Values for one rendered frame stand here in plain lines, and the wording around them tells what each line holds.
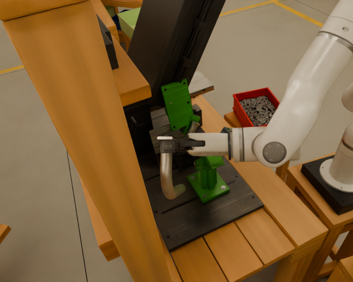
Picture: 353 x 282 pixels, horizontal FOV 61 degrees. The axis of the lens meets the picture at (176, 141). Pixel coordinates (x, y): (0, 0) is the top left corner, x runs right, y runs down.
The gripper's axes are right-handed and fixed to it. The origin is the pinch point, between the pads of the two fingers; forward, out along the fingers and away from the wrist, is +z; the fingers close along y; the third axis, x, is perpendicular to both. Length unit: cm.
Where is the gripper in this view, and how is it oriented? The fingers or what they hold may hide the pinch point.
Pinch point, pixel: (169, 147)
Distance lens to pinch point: 76.9
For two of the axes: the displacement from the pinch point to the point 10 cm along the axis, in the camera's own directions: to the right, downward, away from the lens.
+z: -9.8, 0.4, 2.0
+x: 0.1, 9.9, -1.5
